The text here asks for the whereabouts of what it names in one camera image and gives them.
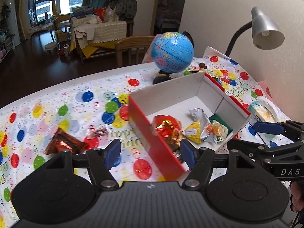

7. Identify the green snack packet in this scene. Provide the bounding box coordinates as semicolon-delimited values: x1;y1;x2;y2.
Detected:
209;114;234;133

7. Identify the brown snack packet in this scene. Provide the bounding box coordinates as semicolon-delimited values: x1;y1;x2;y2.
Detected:
45;128;89;155

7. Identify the round coffee table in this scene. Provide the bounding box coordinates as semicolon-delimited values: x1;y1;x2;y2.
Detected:
28;20;57;41

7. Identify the pink cloth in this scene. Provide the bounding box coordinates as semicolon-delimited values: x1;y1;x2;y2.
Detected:
142;49;155;63

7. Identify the wooden chair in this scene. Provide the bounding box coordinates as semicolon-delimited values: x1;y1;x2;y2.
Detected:
116;36;156;67

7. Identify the green yellow flat packet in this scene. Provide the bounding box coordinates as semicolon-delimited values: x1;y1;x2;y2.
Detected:
202;69;220;79

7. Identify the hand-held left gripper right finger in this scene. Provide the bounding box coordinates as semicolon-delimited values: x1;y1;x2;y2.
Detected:
179;139;264;190

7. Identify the person's right hand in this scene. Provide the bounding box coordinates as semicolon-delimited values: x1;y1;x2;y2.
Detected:
288;180;304;219

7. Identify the low tv cabinet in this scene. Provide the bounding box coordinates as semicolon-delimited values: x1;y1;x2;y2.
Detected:
0;37;13;63

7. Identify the red orange fried snack bag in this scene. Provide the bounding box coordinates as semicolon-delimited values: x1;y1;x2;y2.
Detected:
152;114;182;146

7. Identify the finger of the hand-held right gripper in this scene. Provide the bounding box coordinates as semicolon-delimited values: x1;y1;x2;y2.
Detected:
227;139;304;164
253;120;304;145

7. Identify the balloon print tablecloth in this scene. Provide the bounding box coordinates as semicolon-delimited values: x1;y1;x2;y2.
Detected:
0;46;289;228

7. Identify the white standing air conditioner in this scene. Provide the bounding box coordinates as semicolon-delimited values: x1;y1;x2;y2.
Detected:
6;0;21;47

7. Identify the yellow curtain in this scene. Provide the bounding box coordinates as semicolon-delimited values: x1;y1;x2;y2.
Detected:
18;0;29;41

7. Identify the green plant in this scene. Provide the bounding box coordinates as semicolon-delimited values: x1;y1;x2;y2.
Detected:
0;2;11;29

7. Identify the pile of clothes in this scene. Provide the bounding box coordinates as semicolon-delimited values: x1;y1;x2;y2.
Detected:
107;0;138;22

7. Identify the pink paper bag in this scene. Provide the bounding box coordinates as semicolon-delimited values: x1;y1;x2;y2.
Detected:
258;81;277;100

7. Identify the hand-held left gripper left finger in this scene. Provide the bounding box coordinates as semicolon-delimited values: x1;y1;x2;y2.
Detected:
33;139;121;190

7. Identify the silver desk lamp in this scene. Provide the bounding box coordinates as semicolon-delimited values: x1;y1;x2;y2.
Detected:
224;6;285;56

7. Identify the blue globe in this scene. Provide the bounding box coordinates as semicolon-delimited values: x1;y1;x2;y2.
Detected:
152;31;195;85

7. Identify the yellow snack packet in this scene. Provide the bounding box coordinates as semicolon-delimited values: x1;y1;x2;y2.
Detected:
185;108;212;144

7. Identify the tissue box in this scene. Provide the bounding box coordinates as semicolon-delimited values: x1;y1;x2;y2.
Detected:
248;98;281;145

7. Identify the white round stool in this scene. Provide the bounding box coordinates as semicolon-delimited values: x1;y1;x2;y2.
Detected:
45;41;59;51

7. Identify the red cardboard box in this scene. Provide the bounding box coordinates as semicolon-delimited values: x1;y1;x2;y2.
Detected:
128;72;252;182

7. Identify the white packet with dark label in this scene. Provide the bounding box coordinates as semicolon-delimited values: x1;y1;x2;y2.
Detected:
205;120;228;144

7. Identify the yellow giraffe chair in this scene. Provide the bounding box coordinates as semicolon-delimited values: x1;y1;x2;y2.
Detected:
51;0;72;30

